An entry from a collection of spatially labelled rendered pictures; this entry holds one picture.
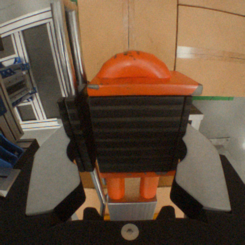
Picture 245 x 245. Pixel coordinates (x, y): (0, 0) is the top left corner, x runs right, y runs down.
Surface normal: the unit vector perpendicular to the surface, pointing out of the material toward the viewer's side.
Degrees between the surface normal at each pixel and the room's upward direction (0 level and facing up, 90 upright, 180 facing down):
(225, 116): 0
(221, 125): 0
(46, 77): 0
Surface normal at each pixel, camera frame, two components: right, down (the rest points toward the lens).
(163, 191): 0.00, 0.50
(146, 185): -0.44, 0.45
